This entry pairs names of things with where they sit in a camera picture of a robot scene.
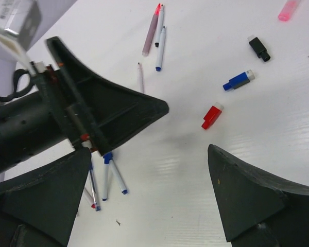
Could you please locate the black tipped marker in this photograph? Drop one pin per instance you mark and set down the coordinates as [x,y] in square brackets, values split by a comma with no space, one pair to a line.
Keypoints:
[105,182]

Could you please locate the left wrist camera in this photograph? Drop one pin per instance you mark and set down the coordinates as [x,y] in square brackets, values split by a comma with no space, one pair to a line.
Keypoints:
[19,22]

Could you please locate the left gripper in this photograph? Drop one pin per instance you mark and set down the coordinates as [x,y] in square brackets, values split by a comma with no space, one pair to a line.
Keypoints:
[90,108]

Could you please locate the red ballpoint pen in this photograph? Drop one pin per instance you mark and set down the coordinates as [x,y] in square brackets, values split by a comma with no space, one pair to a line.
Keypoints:
[88,197]

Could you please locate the blue capped whiteboard marker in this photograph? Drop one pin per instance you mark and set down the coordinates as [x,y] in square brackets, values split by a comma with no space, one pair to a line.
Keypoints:
[161,46]
[108,158]

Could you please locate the pink highlighter pen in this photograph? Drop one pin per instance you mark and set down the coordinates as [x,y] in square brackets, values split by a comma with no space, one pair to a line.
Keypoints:
[151,31]

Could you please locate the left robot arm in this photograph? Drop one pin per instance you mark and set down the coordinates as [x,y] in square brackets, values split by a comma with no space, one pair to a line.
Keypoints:
[27,127]

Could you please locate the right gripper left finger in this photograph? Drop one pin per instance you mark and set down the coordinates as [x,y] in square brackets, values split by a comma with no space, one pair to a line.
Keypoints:
[39,207]

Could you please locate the red capped whiteboard marker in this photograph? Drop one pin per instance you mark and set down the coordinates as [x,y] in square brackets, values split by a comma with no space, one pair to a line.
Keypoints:
[140,77]

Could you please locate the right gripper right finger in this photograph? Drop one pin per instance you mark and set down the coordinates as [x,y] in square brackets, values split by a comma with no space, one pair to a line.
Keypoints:
[257,208]

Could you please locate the blue ballpoint pen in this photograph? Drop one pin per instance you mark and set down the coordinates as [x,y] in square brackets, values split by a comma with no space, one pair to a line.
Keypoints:
[93,188]

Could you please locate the black marker cap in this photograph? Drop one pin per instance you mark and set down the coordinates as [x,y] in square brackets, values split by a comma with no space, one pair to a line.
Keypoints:
[258,47]

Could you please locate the blue marker cap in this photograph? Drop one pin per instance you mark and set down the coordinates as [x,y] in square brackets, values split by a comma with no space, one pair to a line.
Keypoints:
[239,80]

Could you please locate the black capped whiteboard marker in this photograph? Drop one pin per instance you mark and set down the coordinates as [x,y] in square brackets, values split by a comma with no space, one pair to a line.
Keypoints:
[159,25]

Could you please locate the red marker cap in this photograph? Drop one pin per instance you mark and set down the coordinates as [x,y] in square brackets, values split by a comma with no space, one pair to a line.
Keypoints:
[212,115]

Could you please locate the pink highlighter cap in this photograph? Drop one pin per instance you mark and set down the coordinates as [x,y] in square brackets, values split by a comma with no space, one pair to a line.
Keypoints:
[288,10]

